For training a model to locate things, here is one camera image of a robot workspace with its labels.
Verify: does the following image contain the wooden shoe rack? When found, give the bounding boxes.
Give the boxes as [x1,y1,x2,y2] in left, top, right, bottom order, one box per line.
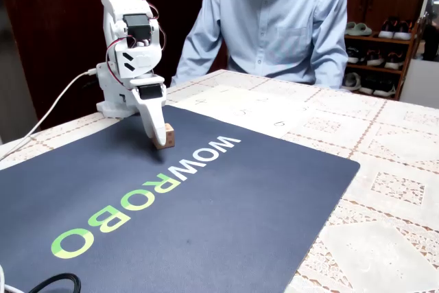
[344,14,428,101]

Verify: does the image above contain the small wooden cube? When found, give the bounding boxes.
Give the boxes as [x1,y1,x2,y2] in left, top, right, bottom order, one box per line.
[152,123,175,150]

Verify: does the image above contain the black sneaker white sole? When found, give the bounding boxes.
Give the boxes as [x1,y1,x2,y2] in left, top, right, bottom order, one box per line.
[372,78,396,98]
[346,46,361,65]
[358,75,377,95]
[365,49,385,67]
[383,51,405,69]

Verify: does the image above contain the white lace tablecloth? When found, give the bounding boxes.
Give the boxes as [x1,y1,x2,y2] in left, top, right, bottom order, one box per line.
[0,69,439,293]

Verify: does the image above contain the dark blue WOWROBO mat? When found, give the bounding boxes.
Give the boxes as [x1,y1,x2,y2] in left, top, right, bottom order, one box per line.
[0,104,361,293]

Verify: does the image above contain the thin white cable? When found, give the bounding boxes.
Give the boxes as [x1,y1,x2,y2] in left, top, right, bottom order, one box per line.
[0,265,23,293]

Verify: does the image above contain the large white box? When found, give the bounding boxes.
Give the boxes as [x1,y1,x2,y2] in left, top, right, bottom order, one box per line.
[399,58,439,108]

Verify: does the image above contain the thick black cable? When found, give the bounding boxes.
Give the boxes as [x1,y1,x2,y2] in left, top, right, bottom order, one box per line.
[29,272,82,293]

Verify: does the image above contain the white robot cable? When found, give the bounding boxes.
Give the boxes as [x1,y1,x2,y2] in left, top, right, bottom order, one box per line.
[0,69,99,163]

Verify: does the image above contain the black sneaker with orange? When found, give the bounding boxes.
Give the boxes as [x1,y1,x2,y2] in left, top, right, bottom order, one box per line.
[393,20,413,40]
[378,17,399,38]

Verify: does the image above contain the person in light blue shirt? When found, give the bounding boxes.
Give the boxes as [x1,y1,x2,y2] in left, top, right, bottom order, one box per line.
[170,0,350,90]

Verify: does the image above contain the grey shoe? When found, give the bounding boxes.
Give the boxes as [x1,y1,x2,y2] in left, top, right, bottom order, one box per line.
[342,71,361,91]

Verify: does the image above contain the cream paper sheet with numbers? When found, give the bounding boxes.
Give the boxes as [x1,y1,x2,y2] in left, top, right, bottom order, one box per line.
[167,83,311,139]

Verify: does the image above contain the person's left forearm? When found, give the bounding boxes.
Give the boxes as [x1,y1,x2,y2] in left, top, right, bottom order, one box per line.
[308,49,350,90]

